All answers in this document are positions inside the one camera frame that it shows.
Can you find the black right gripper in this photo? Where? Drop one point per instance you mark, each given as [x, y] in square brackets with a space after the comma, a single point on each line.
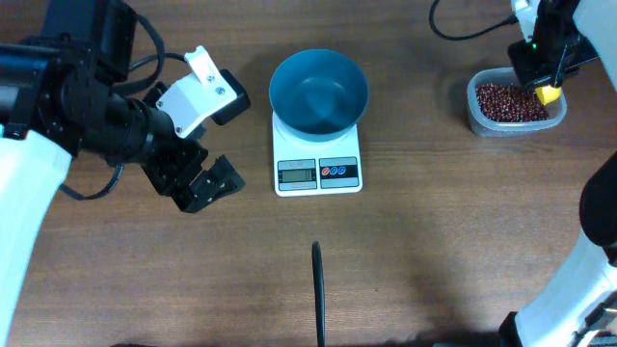
[538, 73]

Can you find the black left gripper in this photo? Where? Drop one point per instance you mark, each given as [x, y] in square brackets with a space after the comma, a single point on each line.
[178, 170]

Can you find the yellow plastic measuring scoop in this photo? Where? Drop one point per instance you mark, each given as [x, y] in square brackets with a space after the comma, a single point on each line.
[547, 94]

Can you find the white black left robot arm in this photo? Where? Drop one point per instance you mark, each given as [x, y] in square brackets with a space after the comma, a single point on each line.
[68, 90]

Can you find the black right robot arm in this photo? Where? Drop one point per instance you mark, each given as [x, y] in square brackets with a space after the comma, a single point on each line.
[580, 300]

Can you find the teal blue bowl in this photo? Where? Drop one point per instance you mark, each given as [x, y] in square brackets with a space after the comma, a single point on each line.
[319, 94]

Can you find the white digital kitchen scale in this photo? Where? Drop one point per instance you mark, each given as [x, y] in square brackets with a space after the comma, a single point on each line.
[309, 168]

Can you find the red beans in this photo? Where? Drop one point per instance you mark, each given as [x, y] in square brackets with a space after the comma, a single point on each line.
[509, 103]

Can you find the clear plastic container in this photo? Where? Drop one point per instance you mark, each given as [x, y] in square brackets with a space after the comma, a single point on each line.
[484, 127]

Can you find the black vertical antenna rod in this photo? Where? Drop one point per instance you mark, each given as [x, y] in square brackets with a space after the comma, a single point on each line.
[319, 292]

